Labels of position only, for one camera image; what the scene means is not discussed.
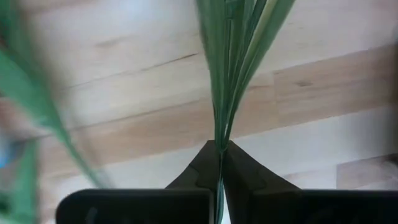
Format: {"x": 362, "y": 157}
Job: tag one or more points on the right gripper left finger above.
{"x": 140, "y": 208}

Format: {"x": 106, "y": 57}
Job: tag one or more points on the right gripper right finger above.
{"x": 255, "y": 193}

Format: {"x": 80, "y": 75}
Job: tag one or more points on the white blossom spray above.
{"x": 25, "y": 93}
{"x": 236, "y": 62}

